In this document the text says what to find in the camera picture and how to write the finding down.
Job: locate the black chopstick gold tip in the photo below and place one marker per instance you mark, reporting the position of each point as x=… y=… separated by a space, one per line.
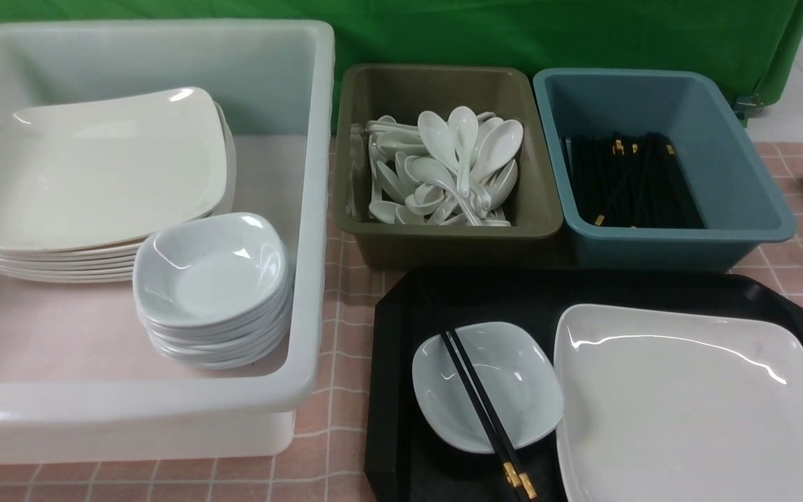
x=525 y=482
x=463 y=367

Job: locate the olive plastic bin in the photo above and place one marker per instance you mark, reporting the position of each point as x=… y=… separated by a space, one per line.
x=537 y=237

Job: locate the large white square plate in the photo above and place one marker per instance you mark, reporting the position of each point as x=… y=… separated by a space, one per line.
x=666 y=406

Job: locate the large white plastic tub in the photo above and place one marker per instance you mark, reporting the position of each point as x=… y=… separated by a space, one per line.
x=79 y=379

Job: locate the small white square bowl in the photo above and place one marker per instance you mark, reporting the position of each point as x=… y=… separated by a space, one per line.
x=516 y=373

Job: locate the teal plastic bin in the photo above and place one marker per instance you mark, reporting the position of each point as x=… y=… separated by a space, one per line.
x=741 y=204

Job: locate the stack of small white bowls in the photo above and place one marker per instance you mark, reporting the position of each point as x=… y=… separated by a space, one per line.
x=215 y=293

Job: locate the black chopsticks pile in bin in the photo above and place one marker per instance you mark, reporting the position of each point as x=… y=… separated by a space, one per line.
x=630 y=181

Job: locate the stack of white square plates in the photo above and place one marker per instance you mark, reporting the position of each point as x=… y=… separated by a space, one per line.
x=82 y=185

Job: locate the black plastic serving tray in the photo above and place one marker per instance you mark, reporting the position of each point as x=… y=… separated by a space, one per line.
x=405 y=460

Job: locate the pink checkered tablecloth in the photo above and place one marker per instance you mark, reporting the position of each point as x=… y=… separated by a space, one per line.
x=325 y=460

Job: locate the white spoons pile in bin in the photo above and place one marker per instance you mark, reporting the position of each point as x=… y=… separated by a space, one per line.
x=452 y=171

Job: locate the metal binder clip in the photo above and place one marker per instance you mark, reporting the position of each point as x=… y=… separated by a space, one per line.
x=748 y=106

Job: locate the green backdrop cloth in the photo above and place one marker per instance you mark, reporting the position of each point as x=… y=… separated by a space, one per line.
x=745 y=47

